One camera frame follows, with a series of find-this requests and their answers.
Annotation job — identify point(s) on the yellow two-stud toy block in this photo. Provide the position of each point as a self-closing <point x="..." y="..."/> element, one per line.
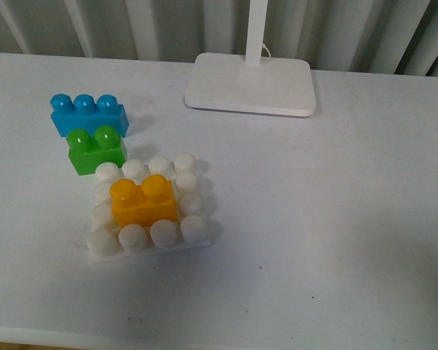
<point x="143" y="204"/>

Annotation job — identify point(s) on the white studded base plate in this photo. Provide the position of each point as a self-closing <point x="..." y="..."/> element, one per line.
<point x="108" y="242"/>

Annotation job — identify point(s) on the green two-stud toy block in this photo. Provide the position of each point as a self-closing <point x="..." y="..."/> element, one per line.
<point x="87" y="152"/>

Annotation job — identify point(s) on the blue three-stud toy block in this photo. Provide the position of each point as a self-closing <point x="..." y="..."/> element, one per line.
<point x="85" y="113"/>

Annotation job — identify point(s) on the white lamp stand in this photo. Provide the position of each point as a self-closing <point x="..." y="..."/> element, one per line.
<point x="251" y="83"/>

